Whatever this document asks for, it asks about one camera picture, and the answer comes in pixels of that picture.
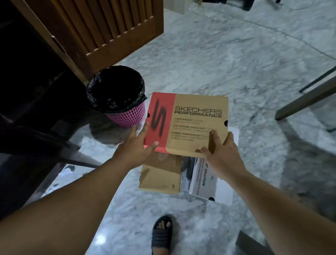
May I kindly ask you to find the person's left forearm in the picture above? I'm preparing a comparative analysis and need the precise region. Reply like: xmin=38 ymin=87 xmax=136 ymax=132
xmin=0 ymin=158 xmax=132 ymax=255

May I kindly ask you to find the red and brown shoebox lid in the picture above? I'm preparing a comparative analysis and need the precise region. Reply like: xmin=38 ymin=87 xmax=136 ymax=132
xmin=144 ymin=92 xmax=229 ymax=158

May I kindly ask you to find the white shoebox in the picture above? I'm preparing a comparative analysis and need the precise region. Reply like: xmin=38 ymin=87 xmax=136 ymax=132
xmin=188 ymin=127 xmax=240 ymax=206

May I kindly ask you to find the wooden louvered cabinet door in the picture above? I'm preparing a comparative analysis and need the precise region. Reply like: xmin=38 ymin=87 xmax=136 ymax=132
xmin=12 ymin=0 xmax=164 ymax=83

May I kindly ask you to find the wooden chair leg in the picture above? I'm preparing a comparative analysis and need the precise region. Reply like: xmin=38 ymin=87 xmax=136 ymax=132
xmin=275 ymin=66 xmax=336 ymax=121

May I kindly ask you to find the brown cardboard shoebox base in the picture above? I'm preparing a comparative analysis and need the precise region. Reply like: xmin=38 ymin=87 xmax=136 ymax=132
xmin=139 ymin=152 xmax=182 ymax=195

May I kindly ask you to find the pink plastic waste basket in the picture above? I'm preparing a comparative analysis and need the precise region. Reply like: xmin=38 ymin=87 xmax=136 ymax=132
xmin=104 ymin=102 xmax=146 ymax=128

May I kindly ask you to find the person's right hand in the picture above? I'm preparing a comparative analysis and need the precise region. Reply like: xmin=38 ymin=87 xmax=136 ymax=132
xmin=200 ymin=130 xmax=247 ymax=186

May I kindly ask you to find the person's foot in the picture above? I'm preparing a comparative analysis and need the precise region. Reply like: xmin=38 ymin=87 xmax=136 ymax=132
xmin=152 ymin=220 xmax=172 ymax=255

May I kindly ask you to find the person's right forearm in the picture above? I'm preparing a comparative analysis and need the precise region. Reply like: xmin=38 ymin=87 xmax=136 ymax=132
xmin=225 ymin=171 xmax=336 ymax=255

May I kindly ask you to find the black bin liner bag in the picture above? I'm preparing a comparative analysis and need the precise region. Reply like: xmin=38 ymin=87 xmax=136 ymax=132
xmin=86 ymin=65 xmax=148 ymax=114

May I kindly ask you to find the person's left hand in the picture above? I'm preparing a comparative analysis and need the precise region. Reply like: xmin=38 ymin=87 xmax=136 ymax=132
xmin=112 ymin=121 xmax=160 ymax=171

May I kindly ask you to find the dark wooden cabinet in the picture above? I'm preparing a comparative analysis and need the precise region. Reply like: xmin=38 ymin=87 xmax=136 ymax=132
xmin=0 ymin=0 xmax=103 ymax=221

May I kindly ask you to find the black slide sandal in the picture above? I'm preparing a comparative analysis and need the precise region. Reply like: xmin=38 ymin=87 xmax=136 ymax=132
xmin=151 ymin=215 xmax=173 ymax=249

